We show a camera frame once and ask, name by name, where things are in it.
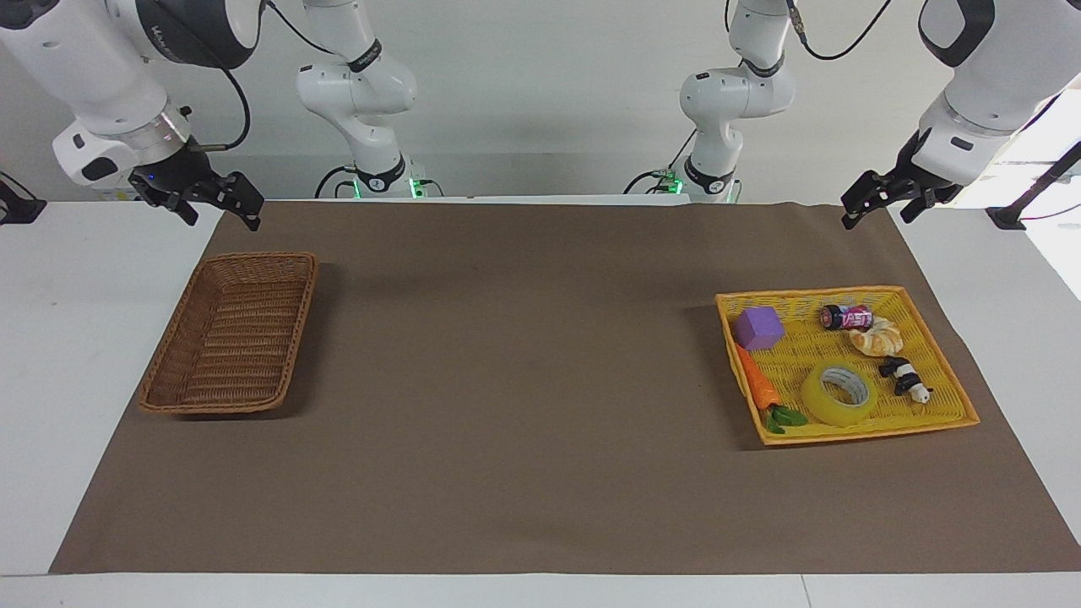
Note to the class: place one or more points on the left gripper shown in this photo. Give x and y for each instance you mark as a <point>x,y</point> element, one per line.
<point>907,169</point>

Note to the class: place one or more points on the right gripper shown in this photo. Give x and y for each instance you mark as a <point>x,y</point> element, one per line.
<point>173,177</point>

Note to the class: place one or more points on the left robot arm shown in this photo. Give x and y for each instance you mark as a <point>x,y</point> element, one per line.
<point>988,76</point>

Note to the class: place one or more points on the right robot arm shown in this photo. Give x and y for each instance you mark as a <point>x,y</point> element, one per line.
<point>101,76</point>

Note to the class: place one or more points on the brown wicker basket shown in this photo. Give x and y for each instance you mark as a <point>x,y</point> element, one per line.
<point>232,338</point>

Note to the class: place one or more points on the yellow woven basket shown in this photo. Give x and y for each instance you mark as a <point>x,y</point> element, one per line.
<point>920,405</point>

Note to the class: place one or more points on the yellow tape roll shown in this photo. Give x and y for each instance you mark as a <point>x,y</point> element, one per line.
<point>817,401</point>

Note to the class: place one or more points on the pink and black can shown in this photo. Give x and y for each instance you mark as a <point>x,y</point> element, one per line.
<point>849,317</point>

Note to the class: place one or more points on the black stand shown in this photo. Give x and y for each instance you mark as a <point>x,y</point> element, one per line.
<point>19,207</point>
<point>1034,190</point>

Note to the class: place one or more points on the toy croissant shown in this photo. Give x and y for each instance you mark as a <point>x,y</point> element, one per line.
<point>877,339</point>

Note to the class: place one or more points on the black and white panda toy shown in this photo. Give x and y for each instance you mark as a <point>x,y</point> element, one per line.
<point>905,378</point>

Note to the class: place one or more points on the purple cube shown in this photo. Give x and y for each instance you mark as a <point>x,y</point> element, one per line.
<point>758,328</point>

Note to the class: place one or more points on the orange toy carrot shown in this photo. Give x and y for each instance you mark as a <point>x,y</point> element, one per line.
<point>758,384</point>

